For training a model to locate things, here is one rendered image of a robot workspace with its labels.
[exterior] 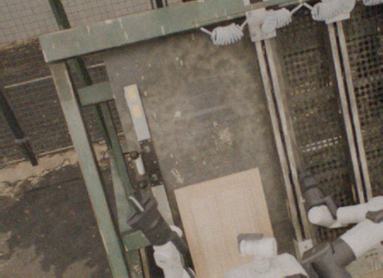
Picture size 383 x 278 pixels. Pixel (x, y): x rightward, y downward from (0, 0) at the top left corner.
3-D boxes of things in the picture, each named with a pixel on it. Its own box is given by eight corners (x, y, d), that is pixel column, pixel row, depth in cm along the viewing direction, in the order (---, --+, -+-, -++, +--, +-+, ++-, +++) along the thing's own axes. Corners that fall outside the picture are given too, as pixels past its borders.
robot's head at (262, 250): (274, 267, 155) (270, 244, 152) (245, 267, 159) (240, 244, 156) (279, 256, 161) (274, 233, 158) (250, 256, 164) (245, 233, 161)
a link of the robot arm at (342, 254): (364, 267, 159) (332, 291, 158) (353, 263, 168) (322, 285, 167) (345, 239, 159) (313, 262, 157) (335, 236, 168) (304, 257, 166)
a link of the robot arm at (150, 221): (119, 218, 155) (136, 239, 162) (135, 228, 148) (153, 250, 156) (144, 192, 159) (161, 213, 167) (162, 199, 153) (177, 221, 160)
